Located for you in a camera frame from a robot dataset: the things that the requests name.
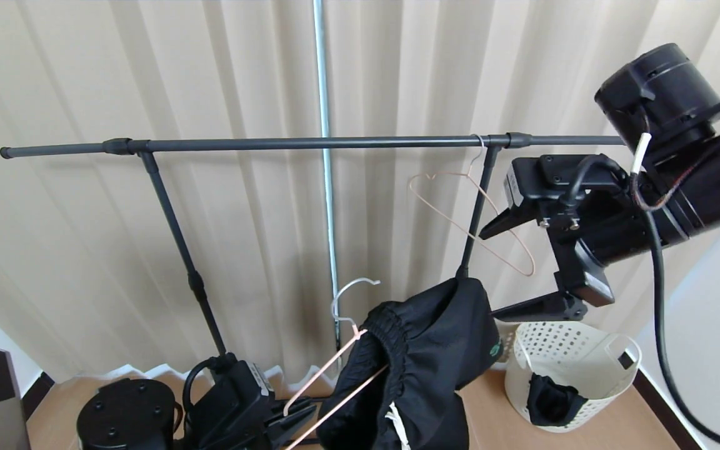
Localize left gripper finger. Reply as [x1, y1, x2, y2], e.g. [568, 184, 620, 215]
[269, 401, 320, 433]
[263, 425, 317, 450]

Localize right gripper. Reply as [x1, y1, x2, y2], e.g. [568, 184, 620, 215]
[479, 125, 720, 307]

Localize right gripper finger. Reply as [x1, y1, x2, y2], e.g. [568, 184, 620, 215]
[491, 292, 589, 323]

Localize pink clothes hanger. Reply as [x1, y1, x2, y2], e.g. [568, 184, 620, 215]
[408, 134, 536, 278]
[282, 278, 392, 450]

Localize black shorts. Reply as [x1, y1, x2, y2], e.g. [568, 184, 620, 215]
[316, 278, 501, 450]

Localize white laundry basket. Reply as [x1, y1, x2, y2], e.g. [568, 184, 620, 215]
[504, 322, 642, 433]

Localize heap of clothes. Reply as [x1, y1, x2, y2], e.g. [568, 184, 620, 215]
[527, 374, 588, 428]

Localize black clothes rack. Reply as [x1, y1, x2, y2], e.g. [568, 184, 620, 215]
[0, 132, 626, 360]

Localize beige curtain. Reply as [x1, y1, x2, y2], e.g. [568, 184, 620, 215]
[0, 0, 720, 388]

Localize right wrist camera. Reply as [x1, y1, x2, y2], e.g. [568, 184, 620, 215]
[505, 153, 629, 232]

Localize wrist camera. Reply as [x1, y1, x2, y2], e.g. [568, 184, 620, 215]
[505, 153, 629, 232]
[185, 359, 276, 448]

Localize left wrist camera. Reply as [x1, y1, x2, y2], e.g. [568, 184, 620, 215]
[185, 359, 276, 448]

